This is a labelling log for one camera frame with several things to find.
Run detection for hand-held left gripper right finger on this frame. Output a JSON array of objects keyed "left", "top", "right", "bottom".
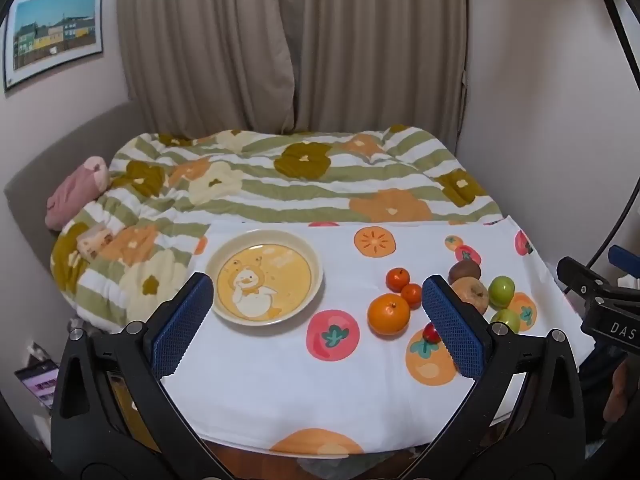
[{"left": 405, "top": 274, "right": 586, "bottom": 480}]

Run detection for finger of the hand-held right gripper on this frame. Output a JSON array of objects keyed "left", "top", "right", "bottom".
[
  {"left": 607, "top": 245, "right": 640, "bottom": 291},
  {"left": 556, "top": 256, "right": 613, "bottom": 311}
]

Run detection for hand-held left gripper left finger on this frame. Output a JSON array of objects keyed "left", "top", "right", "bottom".
[{"left": 50, "top": 272, "right": 236, "bottom": 480}]

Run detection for yellow-red apple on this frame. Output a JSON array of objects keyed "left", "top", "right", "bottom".
[{"left": 450, "top": 277, "right": 489, "bottom": 316}]

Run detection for green apple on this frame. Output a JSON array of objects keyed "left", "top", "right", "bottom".
[
  {"left": 487, "top": 276, "right": 516, "bottom": 309},
  {"left": 490, "top": 308, "right": 522, "bottom": 333}
]

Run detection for large orange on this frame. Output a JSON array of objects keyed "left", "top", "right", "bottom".
[{"left": 367, "top": 293, "right": 412, "bottom": 336}]

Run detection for yellow duck print plate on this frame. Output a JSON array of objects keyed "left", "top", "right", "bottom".
[{"left": 205, "top": 230, "right": 324, "bottom": 327}]

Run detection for person's right hand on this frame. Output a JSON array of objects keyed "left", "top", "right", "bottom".
[{"left": 603, "top": 360, "right": 632, "bottom": 423}]

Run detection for small tangerine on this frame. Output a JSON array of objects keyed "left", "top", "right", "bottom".
[
  {"left": 401, "top": 283, "right": 424, "bottom": 310},
  {"left": 385, "top": 267, "right": 411, "bottom": 293}
]

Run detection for brown kiwi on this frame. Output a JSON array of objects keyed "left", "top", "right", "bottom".
[{"left": 448, "top": 259, "right": 482, "bottom": 285}]

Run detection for white fruit print cloth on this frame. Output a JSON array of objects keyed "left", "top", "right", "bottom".
[{"left": 160, "top": 215, "right": 596, "bottom": 456}]

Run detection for purple printed box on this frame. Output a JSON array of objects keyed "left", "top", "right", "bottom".
[{"left": 14, "top": 342, "right": 63, "bottom": 411}]

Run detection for green striped floral blanket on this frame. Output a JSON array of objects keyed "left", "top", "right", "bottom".
[{"left": 50, "top": 125, "right": 503, "bottom": 333}]

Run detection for grey bed headboard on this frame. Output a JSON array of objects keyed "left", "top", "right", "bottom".
[{"left": 4, "top": 102, "right": 151, "bottom": 261}]

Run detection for black tripod stand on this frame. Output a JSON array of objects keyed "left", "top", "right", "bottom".
[{"left": 587, "top": 0, "right": 640, "bottom": 78}]

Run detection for black cable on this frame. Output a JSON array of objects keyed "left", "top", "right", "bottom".
[{"left": 585, "top": 160, "right": 640, "bottom": 268}]

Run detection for wall poster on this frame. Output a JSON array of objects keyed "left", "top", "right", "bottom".
[{"left": 2, "top": 0, "right": 104, "bottom": 93}]

